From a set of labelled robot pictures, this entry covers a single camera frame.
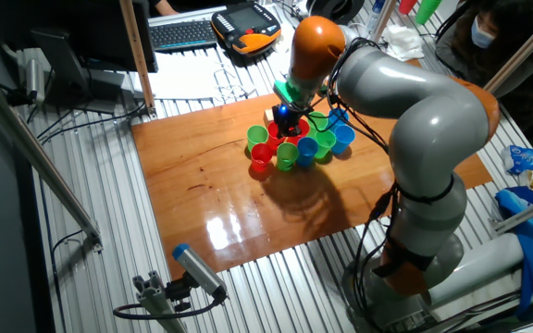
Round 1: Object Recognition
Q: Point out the black computer monitor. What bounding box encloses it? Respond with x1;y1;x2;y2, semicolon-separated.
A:
0;0;159;115

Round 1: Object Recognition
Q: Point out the green cup stack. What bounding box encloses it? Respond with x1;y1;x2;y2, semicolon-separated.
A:
415;0;443;26

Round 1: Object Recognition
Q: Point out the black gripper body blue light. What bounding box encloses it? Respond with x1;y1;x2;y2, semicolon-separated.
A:
274;104;303;123

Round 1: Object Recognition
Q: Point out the black round spool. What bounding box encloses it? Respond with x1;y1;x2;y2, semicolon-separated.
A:
306;0;366;24

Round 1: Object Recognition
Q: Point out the clear plastic bottle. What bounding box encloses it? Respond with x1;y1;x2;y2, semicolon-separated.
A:
366;0;387;32

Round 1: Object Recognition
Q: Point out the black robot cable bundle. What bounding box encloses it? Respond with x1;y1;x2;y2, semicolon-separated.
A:
312;36;404;332

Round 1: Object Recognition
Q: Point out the brown upright frame post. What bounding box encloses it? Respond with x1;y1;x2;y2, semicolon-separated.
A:
118;0;157;117

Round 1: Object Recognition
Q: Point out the varnished wooden board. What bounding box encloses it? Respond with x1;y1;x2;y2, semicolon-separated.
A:
130;57;493;281

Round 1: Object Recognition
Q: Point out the black computer keyboard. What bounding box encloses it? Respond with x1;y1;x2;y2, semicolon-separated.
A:
148;5;229;53

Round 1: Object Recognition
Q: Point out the white cylinder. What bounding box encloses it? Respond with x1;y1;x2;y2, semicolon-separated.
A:
421;232;526;309

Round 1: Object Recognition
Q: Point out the white paper sheet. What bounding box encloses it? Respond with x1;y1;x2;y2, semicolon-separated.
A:
148;45;272;101

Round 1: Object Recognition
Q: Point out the person in dark jacket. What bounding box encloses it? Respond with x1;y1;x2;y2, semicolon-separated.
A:
435;0;533;130

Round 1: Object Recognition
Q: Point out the aluminium frame profile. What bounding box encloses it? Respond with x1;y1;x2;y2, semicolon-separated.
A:
483;2;533;93
492;189;533;235
370;0;397;43
0;64;104;253

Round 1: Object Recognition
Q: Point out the orange and black teach pendant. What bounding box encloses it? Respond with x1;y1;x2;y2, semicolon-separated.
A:
210;1;282;56

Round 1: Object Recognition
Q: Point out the silver camera with blue cap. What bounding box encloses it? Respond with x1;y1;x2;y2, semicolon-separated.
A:
171;242;229;302

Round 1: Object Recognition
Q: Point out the blue tissue pack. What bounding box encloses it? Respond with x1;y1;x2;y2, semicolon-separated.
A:
501;144;533;176

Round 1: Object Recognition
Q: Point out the short aluminium profile stub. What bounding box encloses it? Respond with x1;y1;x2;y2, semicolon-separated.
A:
131;270;189;333

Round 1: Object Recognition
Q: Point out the white crumpled tissue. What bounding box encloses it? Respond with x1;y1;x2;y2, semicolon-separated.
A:
380;23;426;62

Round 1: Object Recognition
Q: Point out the person's forearm dark sleeve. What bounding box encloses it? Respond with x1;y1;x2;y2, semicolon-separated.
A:
148;0;180;18

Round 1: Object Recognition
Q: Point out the black camera cable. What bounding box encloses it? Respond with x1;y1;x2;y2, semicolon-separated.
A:
112;295;226;321

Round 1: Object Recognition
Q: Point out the small silver cylinder device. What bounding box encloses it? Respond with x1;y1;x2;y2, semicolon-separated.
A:
24;57;46;105

